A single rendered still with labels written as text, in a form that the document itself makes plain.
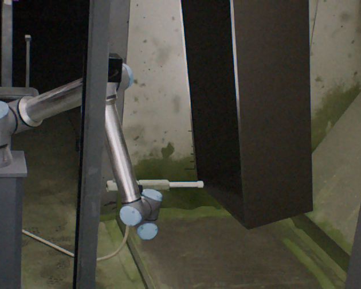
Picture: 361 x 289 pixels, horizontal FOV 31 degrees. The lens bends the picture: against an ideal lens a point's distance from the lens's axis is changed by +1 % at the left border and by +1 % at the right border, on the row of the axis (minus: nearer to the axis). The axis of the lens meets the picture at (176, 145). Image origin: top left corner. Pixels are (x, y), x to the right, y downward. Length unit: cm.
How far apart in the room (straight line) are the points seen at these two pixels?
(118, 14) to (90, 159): 199
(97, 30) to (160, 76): 213
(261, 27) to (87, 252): 128
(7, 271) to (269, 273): 136
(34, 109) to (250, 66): 101
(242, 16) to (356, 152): 163
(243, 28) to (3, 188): 128
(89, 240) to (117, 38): 200
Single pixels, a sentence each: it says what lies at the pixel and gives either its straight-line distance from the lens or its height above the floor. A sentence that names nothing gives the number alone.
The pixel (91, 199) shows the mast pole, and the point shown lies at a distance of 181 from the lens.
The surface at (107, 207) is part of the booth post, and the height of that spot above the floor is 10.
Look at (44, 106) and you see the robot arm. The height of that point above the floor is 92.
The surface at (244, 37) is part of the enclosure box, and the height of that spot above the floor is 134.
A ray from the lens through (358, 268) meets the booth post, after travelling 116.
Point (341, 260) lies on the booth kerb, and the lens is 372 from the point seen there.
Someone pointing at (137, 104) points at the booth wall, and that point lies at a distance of 380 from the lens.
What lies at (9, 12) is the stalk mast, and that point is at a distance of 381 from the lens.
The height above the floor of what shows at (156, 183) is 56.
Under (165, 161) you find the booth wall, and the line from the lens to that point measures 396.
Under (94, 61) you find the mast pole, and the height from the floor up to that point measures 138.
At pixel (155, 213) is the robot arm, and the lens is 284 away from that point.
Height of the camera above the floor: 170
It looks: 18 degrees down
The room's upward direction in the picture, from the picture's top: 5 degrees clockwise
